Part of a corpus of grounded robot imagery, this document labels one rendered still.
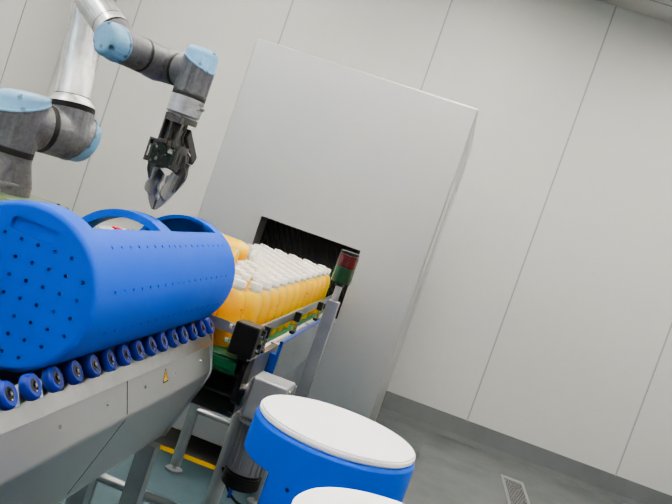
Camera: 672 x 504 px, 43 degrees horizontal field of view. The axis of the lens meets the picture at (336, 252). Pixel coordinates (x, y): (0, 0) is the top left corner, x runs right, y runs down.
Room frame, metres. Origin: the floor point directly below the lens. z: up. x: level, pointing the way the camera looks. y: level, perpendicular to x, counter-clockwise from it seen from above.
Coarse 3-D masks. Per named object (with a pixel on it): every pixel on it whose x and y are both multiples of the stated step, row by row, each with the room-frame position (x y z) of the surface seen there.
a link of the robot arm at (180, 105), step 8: (176, 96) 1.82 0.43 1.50; (184, 96) 1.82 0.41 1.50; (168, 104) 1.84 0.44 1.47; (176, 104) 1.82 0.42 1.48; (184, 104) 1.82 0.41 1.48; (192, 104) 1.83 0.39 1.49; (200, 104) 1.84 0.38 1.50; (176, 112) 1.83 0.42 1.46; (184, 112) 1.82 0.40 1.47; (192, 112) 1.83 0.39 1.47; (200, 112) 1.86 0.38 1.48
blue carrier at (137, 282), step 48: (0, 240) 1.39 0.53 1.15; (48, 240) 1.38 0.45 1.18; (96, 240) 1.42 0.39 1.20; (144, 240) 1.64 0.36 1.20; (192, 240) 1.94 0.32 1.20; (0, 288) 1.38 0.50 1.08; (48, 288) 1.37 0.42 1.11; (96, 288) 1.37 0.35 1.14; (144, 288) 1.57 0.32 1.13; (192, 288) 1.87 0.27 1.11; (0, 336) 1.38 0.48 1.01; (48, 336) 1.37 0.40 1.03; (96, 336) 1.43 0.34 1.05; (144, 336) 1.80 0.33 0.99
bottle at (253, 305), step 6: (246, 294) 2.43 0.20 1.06; (252, 294) 2.43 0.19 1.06; (258, 294) 2.44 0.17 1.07; (246, 300) 2.42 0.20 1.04; (252, 300) 2.42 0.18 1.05; (258, 300) 2.43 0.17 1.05; (246, 306) 2.42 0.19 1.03; (252, 306) 2.42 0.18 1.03; (258, 306) 2.43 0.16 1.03; (246, 312) 2.42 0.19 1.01; (252, 312) 2.42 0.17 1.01; (258, 312) 2.44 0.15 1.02; (246, 318) 2.42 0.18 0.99; (252, 318) 2.43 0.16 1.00
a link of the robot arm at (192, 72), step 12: (192, 48) 1.83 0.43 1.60; (204, 48) 1.83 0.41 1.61; (180, 60) 1.84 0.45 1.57; (192, 60) 1.82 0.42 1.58; (204, 60) 1.82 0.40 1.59; (216, 60) 1.85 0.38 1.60; (180, 72) 1.83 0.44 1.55; (192, 72) 1.82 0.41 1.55; (204, 72) 1.83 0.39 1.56; (180, 84) 1.82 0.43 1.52; (192, 84) 1.82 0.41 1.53; (204, 84) 1.83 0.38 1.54; (192, 96) 1.82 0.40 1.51; (204, 96) 1.84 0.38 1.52
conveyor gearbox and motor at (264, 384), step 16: (256, 384) 2.34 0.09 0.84; (272, 384) 2.33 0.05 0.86; (288, 384) 2.38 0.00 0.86; (256, 400) 2.33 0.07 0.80; (240, 416) 2.35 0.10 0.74; (240, 432) 2.36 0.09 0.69; (240, 448) 2.35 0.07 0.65; (240, 464) 2.34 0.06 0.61; (256, 464) 2.35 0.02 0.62; (224, 480) 2.35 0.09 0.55; (240, 480) 2.33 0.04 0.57; (256, 480) 2.36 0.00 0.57
